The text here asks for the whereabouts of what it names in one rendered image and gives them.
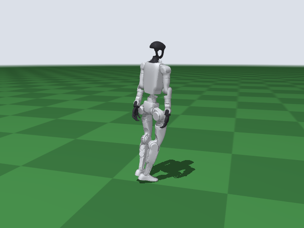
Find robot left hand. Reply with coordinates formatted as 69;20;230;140
132;101;140;121

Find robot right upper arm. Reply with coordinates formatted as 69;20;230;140
160;65;171;94

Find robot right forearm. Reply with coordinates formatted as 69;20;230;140
164;87;172;114

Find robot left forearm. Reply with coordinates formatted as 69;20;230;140
134;86;144;106

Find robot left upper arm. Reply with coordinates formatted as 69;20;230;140
139;62;145;89

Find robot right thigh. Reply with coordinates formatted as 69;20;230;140
148;107;167;149

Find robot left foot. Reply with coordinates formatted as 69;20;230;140
135;168;145;176

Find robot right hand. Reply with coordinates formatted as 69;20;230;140
160;109;171;128

